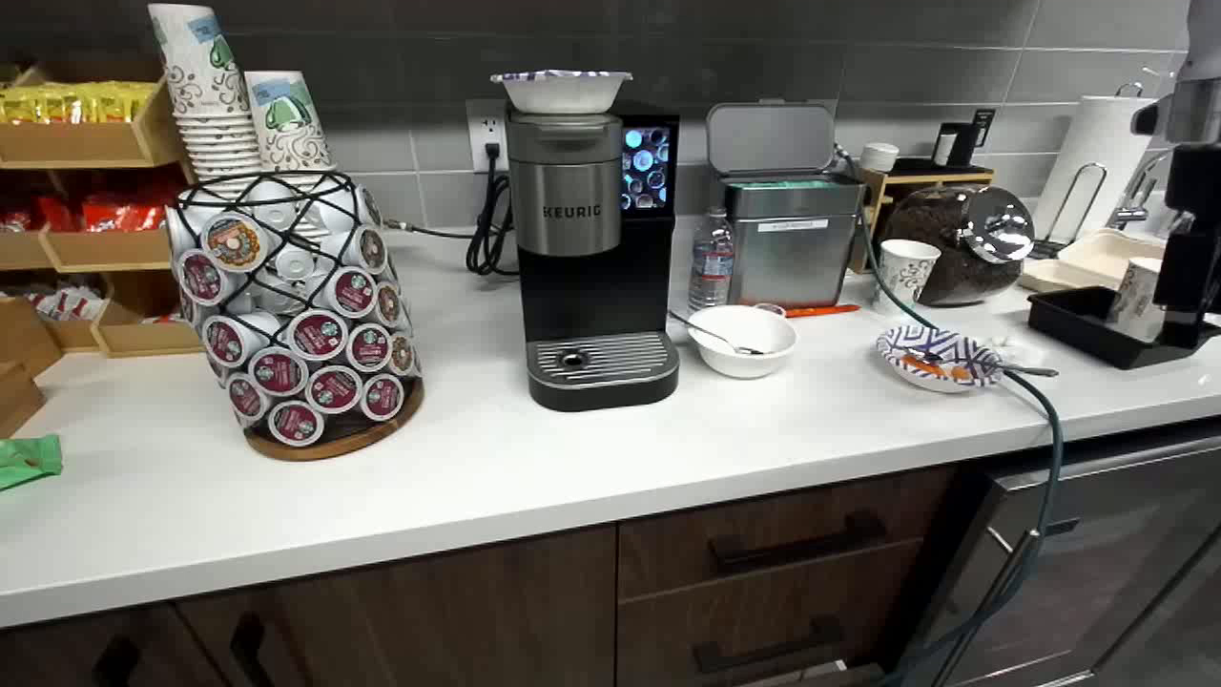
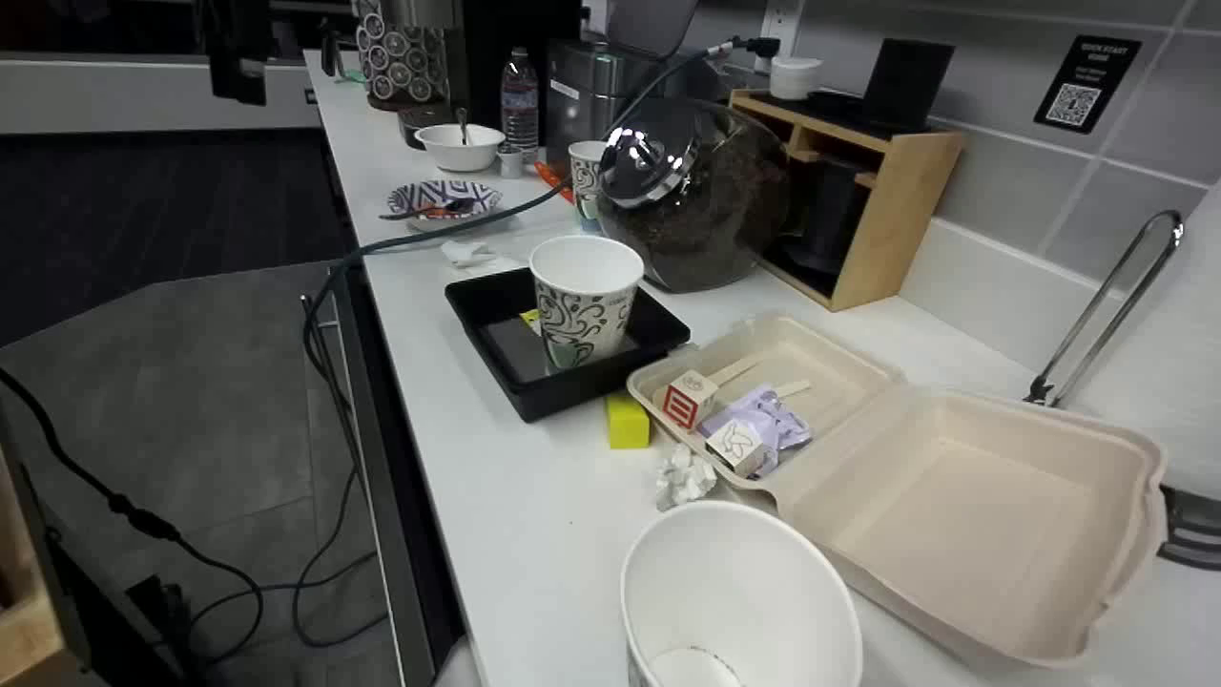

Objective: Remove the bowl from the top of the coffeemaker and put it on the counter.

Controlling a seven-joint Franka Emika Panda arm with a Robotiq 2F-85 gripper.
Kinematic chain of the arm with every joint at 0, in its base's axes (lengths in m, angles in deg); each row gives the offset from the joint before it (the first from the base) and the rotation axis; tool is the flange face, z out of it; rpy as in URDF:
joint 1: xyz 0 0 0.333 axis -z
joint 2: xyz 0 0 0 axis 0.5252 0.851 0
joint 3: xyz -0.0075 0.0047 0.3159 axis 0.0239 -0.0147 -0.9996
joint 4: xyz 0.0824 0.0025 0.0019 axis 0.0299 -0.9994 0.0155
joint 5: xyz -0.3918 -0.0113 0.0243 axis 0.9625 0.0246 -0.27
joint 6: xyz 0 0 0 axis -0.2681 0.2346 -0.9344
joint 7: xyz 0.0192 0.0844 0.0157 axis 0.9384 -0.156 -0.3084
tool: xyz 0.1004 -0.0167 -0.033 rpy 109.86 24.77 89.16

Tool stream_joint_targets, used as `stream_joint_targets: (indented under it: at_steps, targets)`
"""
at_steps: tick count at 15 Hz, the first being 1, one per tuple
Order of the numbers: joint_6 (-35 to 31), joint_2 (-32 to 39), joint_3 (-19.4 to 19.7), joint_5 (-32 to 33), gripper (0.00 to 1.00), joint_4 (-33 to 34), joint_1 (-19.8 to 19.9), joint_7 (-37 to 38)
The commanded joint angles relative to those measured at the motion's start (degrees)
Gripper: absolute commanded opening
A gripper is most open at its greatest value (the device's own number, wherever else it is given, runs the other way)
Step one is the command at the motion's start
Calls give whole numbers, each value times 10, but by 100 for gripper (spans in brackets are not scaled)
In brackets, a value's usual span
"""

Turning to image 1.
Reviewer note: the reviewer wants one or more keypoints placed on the black silver Keurig coffeemaker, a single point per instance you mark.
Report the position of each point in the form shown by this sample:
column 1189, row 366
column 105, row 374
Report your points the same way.
column 594, row 205

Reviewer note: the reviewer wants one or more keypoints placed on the stack of patterned paper cups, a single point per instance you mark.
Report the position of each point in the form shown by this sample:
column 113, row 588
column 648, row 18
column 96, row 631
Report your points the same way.
column 206, row 89

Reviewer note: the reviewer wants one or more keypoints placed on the green packet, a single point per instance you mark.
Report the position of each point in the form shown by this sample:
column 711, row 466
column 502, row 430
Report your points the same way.
column 26, row 458

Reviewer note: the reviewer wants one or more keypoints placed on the wooden drawer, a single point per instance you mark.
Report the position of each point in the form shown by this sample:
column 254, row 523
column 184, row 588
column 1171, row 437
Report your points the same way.
column 750, row 537
column 756, row 622

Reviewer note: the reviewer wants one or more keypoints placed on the wooden snack shelf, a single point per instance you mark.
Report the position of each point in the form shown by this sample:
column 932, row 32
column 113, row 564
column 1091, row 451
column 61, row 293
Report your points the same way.
column 99, row 151

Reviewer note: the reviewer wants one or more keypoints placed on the white paper towel roll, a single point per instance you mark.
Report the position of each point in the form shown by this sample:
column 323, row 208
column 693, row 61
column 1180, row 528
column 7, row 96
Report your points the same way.
column 1091, row 168

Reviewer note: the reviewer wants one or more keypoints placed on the patterned paper cup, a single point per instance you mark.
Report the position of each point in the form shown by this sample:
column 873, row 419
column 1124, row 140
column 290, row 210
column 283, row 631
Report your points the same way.
column 905, row 268

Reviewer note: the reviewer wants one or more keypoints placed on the blue patterned paper plate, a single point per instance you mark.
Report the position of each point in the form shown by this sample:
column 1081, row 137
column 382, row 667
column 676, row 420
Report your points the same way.
column 934, row 362

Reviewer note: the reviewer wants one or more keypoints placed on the orange pen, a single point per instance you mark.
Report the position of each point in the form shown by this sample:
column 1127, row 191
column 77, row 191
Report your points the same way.
column 815, row 311

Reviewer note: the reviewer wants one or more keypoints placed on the white wall outlet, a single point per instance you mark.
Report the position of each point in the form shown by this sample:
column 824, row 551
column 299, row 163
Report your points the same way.
column 484, row 124

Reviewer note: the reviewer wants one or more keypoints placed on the upper wooden drawer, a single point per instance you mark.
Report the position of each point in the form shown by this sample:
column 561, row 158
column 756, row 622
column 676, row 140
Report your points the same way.
column 750, row 537

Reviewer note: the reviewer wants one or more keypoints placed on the small white cup on organizer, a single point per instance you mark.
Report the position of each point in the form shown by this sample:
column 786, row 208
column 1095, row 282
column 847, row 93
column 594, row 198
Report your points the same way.
column 878, row 158

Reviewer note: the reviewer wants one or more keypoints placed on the clear plastic water bottle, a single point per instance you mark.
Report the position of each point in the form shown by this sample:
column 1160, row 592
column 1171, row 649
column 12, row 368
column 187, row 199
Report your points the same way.
column 711, row 260

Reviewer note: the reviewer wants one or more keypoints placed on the wire K-cup pod holder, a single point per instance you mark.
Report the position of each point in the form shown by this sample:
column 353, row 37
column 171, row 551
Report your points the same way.
column 299, row 311

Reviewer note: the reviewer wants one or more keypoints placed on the silver metal lidded bin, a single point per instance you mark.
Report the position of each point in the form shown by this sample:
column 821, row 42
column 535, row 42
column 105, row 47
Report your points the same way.
column 786, row 208

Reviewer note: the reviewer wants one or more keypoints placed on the white ceramic bowl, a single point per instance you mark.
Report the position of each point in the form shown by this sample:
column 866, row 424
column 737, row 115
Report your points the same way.
column 744, row 327

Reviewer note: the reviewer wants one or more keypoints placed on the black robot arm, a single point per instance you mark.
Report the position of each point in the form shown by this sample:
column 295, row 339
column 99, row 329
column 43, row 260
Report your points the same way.
column 1193, row 120

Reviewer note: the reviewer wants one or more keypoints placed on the black plastic tray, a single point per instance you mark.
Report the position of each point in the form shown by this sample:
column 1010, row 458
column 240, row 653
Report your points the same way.
column 1076, row 318

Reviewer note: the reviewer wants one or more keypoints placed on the wooden condiment organizer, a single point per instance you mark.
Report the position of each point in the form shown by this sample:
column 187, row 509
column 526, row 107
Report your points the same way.
column 886, row 190

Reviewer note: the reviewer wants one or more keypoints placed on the patterned cup in tray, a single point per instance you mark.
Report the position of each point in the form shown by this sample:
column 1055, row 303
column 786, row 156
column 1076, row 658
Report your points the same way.
column 1133, row 303

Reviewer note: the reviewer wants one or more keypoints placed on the patterned paper bowl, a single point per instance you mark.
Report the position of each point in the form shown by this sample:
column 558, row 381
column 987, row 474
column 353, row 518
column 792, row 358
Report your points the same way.
column 561, row 89

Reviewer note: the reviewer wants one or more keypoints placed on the lower wooden drawer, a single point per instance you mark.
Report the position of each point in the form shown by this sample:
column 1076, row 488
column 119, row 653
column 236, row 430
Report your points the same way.
column 756, row 622

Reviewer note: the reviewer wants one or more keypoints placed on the metal spoon in bowl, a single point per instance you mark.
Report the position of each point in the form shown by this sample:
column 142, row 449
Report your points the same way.
column 695, row 327

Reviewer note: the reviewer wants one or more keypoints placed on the stainless dishwasher front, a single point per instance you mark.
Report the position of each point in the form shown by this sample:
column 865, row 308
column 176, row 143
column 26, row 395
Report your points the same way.
column 1027, row 610

